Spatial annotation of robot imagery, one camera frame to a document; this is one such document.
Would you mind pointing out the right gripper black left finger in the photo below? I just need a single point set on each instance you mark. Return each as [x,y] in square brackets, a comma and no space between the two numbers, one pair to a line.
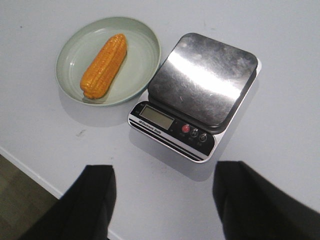
[85,210]

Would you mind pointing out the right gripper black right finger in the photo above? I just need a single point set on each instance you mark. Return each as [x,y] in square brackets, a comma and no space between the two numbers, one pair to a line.
[252,208]

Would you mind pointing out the orange corn cob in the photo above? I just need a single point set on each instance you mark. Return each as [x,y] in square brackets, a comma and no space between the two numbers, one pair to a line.
[99,75]

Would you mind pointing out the silver black kitchen scale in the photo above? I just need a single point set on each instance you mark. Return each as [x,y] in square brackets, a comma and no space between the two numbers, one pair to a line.
[192,99]

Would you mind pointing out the pale green plate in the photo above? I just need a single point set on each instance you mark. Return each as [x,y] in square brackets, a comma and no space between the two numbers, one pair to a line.
[141,62]

